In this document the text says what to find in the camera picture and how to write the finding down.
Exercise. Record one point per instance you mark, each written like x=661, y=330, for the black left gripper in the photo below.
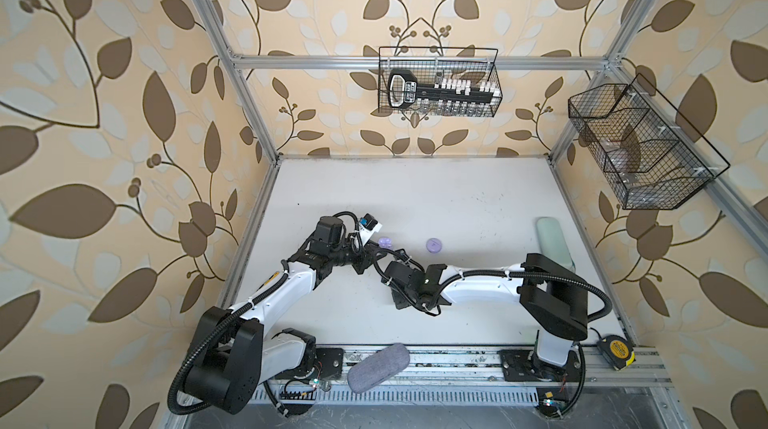
x=365, y=258

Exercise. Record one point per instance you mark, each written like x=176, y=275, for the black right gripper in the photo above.
x=398, y=302

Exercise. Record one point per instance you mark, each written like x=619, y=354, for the purple round charging case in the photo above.
x=385, y=243

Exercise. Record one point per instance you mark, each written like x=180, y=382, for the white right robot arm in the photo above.
x=561, y=302

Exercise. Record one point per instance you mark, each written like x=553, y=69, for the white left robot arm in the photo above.
x=231, y=352

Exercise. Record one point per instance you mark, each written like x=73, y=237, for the grey felt glasses case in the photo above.
x=378, y=368

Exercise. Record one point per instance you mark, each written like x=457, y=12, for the yellow tape measure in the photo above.
x=617, y=351

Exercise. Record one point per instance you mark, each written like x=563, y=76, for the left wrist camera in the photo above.
x=369, y=225

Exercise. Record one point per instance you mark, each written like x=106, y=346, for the black socket holder rail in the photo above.
x=403, y=89

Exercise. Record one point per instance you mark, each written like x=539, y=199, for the black wire basket back wall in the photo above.
x=468, y=63

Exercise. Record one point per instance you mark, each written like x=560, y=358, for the black wire basket wall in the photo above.
x=468, y=63
x=652, y=155

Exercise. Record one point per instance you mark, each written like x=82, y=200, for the black wire basket right wall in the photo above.
x=652, y=155

